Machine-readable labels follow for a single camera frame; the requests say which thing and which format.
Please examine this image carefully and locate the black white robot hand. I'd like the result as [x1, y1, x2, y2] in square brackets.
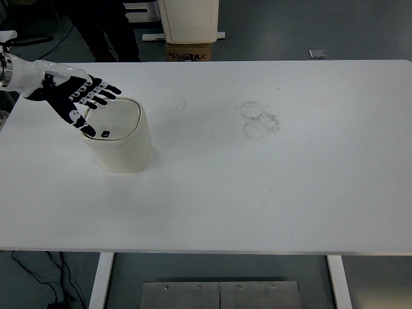
[23, 61, 122, 137]

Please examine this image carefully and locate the cream plastic trash can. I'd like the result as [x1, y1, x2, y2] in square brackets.
[82, 97, 152, 173]

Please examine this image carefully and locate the white silver robot forearm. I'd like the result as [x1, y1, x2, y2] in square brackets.
[1, 52, 44, 97]

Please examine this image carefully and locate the person in dark trousers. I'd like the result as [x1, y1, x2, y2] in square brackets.
[61, 1, 140, 62]

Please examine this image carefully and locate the white side table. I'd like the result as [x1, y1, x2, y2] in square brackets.
[0, 30, 17, 52]

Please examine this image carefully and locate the white table foot bar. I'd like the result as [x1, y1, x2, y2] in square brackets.
[142, 32, 226, 42]

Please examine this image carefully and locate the brown cardboard box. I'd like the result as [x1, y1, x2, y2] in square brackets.
[165, 43, 212, 62]

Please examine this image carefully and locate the left white table leg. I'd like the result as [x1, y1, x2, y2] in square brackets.
[88, 252, 115, 309]

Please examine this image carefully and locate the white table leg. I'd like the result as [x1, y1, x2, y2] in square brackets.
[326, 255, 353, 309]
[88, 252, 115, 309]

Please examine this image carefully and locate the small grey floor plate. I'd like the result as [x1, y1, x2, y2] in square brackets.
[308, 49, 327, 59]

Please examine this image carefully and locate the metal floor plate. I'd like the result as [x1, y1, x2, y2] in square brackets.
[140, 281, 301, 308]

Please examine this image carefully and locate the right white table leg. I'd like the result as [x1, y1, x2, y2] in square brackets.
[326, 255, 353, 309]

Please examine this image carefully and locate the black floor cable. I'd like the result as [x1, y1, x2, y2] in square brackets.
[11, 250, 85, 309]

